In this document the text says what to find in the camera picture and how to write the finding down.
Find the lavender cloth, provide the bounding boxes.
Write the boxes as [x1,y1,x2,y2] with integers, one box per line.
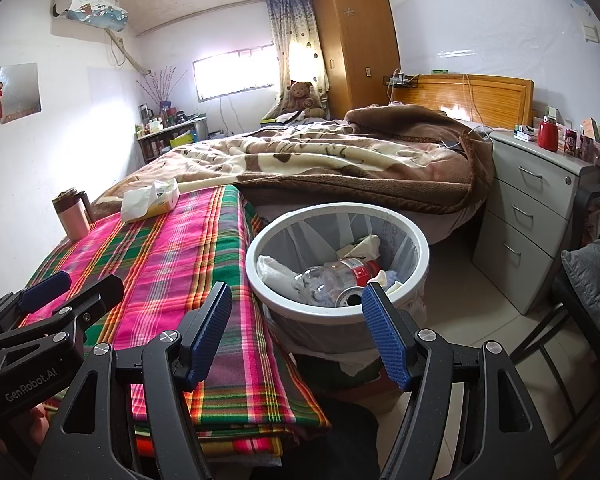
[380,270,407,292]

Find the wooden headboard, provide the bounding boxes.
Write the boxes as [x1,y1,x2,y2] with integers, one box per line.
[392,73,536,131]

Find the silver wall panel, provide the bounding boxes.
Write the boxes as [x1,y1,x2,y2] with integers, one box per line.
[0,62,42,125]

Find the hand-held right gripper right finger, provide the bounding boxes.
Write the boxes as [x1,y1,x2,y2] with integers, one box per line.
[361,281,556,480]

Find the patterned curtain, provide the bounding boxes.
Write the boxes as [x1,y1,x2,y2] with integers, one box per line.
[266,0,331,106]

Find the red drink can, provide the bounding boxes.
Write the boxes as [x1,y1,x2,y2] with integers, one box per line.
[336,287,368,309]

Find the clear red-label plastic bottle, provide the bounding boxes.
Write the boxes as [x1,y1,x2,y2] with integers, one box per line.
[292,255,383,306]

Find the pink mug with brown lid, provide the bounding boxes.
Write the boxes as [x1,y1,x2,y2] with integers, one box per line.
[51,187,95,242]

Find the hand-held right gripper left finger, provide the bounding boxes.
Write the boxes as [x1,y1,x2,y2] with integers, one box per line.
[32,281,233,480]

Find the pink card boxes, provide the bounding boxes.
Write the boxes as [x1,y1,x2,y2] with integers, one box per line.
[580,117,600,166]

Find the grey drawer cabinet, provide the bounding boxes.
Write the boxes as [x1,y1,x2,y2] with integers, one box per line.
[472,127,600,316]

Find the brown patterned blanket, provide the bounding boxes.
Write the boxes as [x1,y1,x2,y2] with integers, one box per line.
[92,104,496,216]

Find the black wire wall rack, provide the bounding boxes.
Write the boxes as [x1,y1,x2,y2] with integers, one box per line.
[382,71,421,89]

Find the wall air conditioner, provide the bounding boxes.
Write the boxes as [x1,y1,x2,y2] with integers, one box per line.
[50,0,130,30]

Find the bare decorative branches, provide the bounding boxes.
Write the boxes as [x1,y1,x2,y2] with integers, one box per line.
[136,65,188,106]

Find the red jar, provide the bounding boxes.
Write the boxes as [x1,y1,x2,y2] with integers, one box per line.
[538,116,559,152]

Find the shelf with bottles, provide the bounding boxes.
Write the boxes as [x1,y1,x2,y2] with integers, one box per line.
[136,115,208,163]

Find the plaid blanket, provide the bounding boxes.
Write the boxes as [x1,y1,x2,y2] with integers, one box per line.
[17,185,333,457]

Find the tissue box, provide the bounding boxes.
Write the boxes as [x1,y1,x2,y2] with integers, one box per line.
[120,177,181,223]

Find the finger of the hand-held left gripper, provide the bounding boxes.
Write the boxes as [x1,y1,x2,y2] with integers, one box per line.
[0,274,126,357]
[0,271,73,333]

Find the air conditioner pipe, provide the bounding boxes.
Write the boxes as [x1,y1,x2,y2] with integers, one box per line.
[105,27,153,73]

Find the wooden wardrobe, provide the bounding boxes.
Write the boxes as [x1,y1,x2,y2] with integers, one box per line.
[313,0,402,120]

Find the brown teddy bear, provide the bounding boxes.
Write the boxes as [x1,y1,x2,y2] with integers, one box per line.
[279,80,327,120]

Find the white round waste bin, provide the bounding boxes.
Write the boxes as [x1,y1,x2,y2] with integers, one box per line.
[245,203,431,356]

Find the barred window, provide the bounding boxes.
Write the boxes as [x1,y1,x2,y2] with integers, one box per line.
[192,44,278,102]

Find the person's left hand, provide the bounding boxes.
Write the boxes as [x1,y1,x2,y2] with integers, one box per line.
[0,404,48,466]

